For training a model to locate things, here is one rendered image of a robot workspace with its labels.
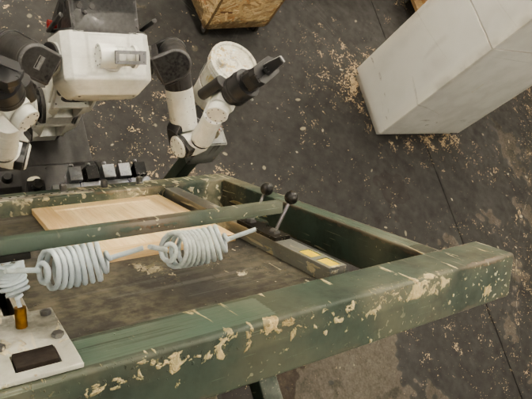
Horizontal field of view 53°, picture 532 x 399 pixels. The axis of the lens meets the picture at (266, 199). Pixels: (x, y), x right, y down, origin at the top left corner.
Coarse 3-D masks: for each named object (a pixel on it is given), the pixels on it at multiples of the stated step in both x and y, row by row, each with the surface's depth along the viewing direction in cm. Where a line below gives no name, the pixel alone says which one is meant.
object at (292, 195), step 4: (288, 192) 142; (292, 192) 142; (296, 192) 143; (284, 196) 143; (288, 196) 142; (292, 196) 142; (296, 196) 142; (288, 200) 142; (292, 200) 142; (296, 200) 142; (288, 204) 143; (284, 208) 143; (284, 212) 143; (280, 216) 143; (280, 220) 143; (276, 224) 143; (272, 228) 143; (276, 228) 143; (272, 232) 142; (276, 232) 142
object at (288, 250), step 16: (176, 192) 191; (192, 208) 179; (208, 208) 170; (224, 224) 161; (256, 240) 146; (288, 240) 140; (288, 256) 134; (304, 256) 128; (320, 256) 128; (320, 272) 124; (336, 272) 122
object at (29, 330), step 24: (0, 264) 71; (24, 264) 75; (0, 288) 100; (24, 288) 75; (0, 312) 89; (24, 312) 76; (48, 312) 80; (0, 336) 74; (24, 336) 74; (48, 336) 74; (0, 360) 68; (72, 360) 68; (0, 384) 63
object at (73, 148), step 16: (32, 80) 250; (80, 128) 272; (32, 144) 257; (48, 144) 261; (64, 144) 265; (80, 144) 269; (32, 160) 254; (48, 160) 258; (64, 160) 262; (80, 160) 266; (0, 176) 241; (16, 176) 244; (32, 176) 249; (48, 176) 253; (64, 176) 256; (0, 192) 239; (16, 192) 243
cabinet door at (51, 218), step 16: (32, 208) 174; (48, 208) 175; (64, 208) 175; (80, 208) 176; (96, 208) 177; (112, 208) 177; (128, 208) 178; (144, 208) 178; (160, 208) 178; (176, 208) 178; (48, 224) 157; (64, 224) 158; (80, 224) 159; (208, 224) 160; (112, 240) 145; (128, 240) 145; (144, 240) 146; (160, 240) 145; (176, 240) 145; (128, 256) 135
